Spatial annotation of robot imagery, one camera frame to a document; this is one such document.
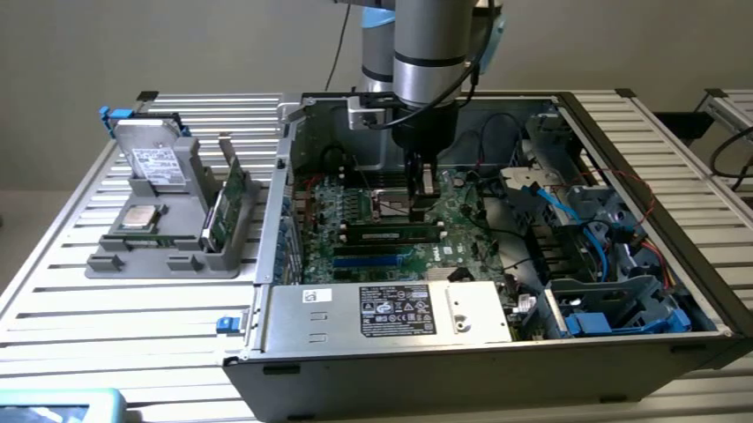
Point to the green motherboard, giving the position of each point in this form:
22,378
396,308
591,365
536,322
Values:
470,247

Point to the silver power supply unit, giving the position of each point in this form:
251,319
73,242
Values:
330,326

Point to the metal CPU socket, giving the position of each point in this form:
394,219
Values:
384,203

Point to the grey plastic parts rack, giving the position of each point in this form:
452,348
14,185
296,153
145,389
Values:
177,260

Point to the blue expansion slot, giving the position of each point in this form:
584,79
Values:
365,261

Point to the blue plastic clip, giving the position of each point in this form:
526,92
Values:
226,324

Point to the teal plastic box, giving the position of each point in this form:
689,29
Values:
59,407

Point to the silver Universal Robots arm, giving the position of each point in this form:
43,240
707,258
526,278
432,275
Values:
424,35

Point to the black RAM stick white label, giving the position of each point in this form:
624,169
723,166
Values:
389,233

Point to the black expansion slot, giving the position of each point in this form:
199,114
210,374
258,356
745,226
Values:
362,251

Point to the silver hard disk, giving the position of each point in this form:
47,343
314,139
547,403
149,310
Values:
150,150

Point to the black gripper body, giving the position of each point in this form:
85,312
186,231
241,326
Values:
425,128

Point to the open grey PC case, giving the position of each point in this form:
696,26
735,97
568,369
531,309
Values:
412,383

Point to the silver CPU chip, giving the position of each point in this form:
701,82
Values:
143,217

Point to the green RAM stick in tray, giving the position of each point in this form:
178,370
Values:
226,207

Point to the blue disk bracket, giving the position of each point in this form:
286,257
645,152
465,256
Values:
106,121

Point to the grey disk bay cage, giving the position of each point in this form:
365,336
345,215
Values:
612,295

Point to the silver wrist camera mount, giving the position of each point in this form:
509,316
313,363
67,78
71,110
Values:
360,115

